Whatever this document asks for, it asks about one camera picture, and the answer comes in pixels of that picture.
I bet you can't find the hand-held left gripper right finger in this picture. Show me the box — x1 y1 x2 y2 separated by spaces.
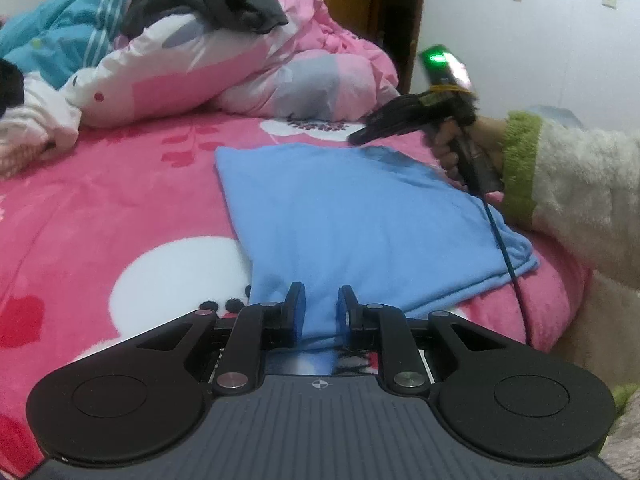
336 284 502 396

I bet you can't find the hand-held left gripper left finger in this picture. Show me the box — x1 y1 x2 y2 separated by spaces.
136 280 308 396

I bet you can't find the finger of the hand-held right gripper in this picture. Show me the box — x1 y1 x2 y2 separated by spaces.
346 121 403 146

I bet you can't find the light blue shirt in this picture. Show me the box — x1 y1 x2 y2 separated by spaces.
214 142 541 376

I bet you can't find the person's right hand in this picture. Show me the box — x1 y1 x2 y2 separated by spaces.
422 114 508 207

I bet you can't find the pink patchwork quilt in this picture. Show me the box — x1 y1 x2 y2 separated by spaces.
60 0 401 128

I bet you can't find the dark grey garment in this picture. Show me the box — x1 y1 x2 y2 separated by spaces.
122 0 291 38

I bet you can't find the pink floral blanket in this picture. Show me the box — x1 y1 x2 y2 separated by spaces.
0 105 591 480

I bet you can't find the white fluffy robe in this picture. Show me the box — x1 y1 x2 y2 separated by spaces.
550 270 640 480

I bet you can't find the white garment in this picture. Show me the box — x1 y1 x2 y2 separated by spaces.
0 70 83 161

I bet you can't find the teal striped garment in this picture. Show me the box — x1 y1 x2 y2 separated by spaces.
0 0 166 91

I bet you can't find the black garment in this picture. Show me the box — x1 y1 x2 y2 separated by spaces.
0 57 26 118

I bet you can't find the black cable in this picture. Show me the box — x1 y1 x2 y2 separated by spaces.
479 189 535 350

